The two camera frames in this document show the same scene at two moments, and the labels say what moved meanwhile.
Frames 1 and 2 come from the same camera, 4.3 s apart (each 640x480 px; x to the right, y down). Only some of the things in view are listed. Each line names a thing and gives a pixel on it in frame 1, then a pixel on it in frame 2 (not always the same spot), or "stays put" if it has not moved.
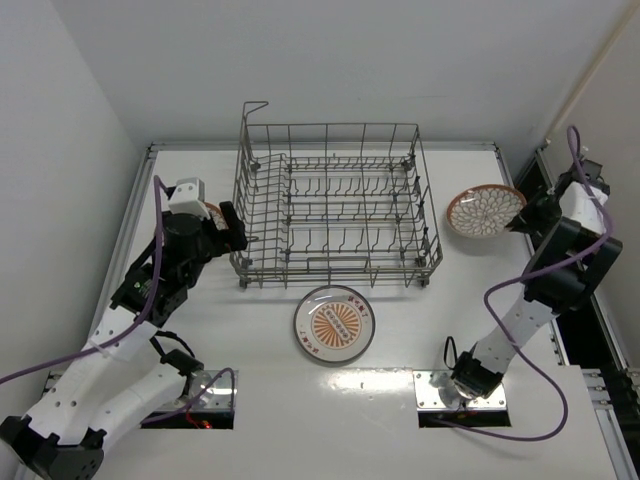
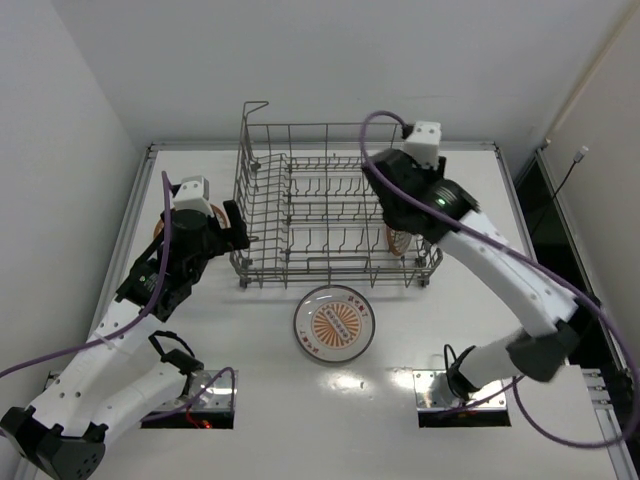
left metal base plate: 216,396 stays put
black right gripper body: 542,211 to 382,181
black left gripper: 220,239 stays put
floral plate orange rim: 483,210 to 398,240
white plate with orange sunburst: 334,323 stays put
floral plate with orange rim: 216,216 stays put
